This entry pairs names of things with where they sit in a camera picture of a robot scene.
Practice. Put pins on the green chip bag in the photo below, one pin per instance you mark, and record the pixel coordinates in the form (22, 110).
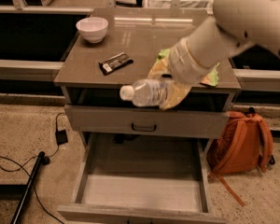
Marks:
(211, 79)

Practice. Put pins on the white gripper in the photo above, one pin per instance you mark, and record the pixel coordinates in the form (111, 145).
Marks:
(184, 65)

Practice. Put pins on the closed top drawer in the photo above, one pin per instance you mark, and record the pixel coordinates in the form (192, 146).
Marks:
(98, 119)

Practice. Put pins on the white ceramic bowl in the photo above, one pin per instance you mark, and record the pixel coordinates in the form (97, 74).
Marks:
(93, 29)

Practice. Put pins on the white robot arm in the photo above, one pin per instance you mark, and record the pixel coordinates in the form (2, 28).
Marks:
(234, 27)

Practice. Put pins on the black pole on floor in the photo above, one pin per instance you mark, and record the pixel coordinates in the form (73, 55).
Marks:
(28, 188)

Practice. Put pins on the open middle drawer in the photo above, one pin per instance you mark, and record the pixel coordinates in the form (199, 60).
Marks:
(143, 180)

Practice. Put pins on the grey drawer cabinet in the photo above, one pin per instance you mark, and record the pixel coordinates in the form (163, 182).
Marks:
(141, 34)

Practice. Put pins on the orange backpack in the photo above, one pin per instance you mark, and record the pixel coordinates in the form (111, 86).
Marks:
(245, 144)

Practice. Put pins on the clear plastic water bottle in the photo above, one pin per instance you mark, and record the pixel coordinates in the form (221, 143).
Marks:
(147, 92)

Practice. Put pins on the black power adapter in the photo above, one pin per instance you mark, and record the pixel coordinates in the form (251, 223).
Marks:
(61, 137)

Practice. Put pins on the black snack bar wrapper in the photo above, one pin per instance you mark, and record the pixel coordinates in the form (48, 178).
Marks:
(114, 63)

